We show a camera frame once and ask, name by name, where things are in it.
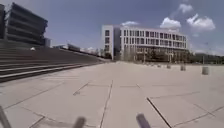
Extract pale concrete slab pavement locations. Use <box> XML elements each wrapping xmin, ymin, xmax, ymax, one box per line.
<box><xmin>0</xmin><ymin>61</ymin><xmax>224</xmax><ymax>128</ymax></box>

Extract white multi-storey building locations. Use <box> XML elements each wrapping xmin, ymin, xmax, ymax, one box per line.
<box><xmin>101</xmin><ymin>24</ymin><xmax>190</xmax><ymax>63</ymax></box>

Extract low distant building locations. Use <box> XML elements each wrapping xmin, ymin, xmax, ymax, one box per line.
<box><xmin>52</xmin><ymin>43</ymin><xmax>82</xmax><ymax>53</ymax></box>

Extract robot's own part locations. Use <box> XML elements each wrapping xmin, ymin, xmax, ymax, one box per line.
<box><xmin>135</xmin><ymin>113</ymin><xmax>152</xmax><ymax>128</ymax></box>
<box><xmin>72</xmin><ymin>116</ymin><xmax>87</xmax><ymax>128</ymax></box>

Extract wide grey stone steps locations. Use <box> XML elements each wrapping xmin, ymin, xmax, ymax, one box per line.
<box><xmin>0</xmin><ymin>39</ymin><xmax>107</xmax><ymax>84</ymax></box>

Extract row of trees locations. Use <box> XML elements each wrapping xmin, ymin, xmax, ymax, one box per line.
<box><xmin>146</xmin><ymin>49</ymin><xmax>224</xmax><ymax>65</ymax></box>

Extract row of grey bollards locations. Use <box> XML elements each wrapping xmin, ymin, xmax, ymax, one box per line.
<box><xmin>146</xmin><ymin>61</ymin><xmax>210</xmax><ymax>76</ymax></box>

